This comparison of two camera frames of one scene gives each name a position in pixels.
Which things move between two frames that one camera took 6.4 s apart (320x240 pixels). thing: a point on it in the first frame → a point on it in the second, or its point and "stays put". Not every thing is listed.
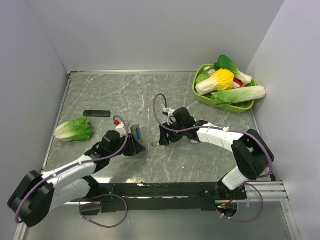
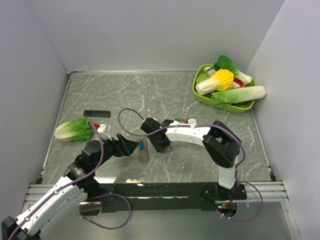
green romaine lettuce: (74, 130) stays put
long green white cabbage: (229, 96) stays put
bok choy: (224, 63) stays put
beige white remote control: (136, 132) → (143, 150)
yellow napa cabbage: (222, 80) stays put
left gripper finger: (139, 148) → (130, 146)
